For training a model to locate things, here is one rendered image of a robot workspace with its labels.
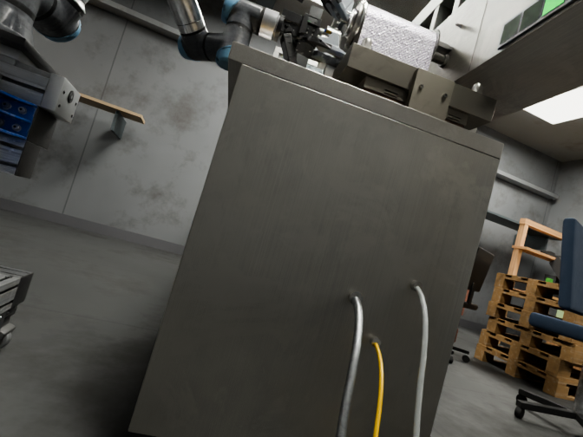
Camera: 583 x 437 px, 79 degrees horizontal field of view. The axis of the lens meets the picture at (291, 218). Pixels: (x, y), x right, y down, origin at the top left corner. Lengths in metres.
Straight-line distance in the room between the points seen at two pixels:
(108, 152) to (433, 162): 4.31
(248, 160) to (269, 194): 0.08
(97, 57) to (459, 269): 4.76
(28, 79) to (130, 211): 3.72
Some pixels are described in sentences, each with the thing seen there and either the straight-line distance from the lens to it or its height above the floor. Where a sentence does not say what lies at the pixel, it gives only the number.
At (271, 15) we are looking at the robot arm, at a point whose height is 1.12.
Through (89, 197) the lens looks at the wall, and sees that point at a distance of 4.83.
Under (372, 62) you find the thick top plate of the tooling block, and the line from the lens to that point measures 0.94.
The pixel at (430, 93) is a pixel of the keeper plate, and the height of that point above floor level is 0.97.
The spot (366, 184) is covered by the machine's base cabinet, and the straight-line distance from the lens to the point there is 0.79.
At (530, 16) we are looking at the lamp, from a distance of 1.08.
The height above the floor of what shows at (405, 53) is 1.18.
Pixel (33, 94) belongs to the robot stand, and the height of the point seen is 0.71.
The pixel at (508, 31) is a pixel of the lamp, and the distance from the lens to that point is 1.12.
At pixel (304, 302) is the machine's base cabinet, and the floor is 0.42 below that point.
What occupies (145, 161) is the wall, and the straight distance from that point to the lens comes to 4.77.
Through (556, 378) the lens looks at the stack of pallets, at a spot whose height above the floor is 0.13.
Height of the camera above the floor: 0.53
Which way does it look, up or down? 4 degrees up
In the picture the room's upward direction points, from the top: 16 degrees clockwise
